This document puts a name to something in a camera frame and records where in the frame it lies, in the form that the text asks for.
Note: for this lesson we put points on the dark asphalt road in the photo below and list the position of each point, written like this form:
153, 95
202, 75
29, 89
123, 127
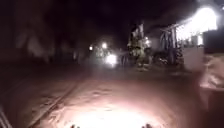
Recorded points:
110, 90

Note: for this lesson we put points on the tree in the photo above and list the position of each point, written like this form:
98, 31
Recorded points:
137, 46

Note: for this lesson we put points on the robot's own part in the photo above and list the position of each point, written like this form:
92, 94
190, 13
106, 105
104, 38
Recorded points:
74, 126
147, 126

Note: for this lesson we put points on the brightly lit building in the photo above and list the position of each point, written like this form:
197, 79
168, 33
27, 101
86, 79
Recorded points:
191, 36

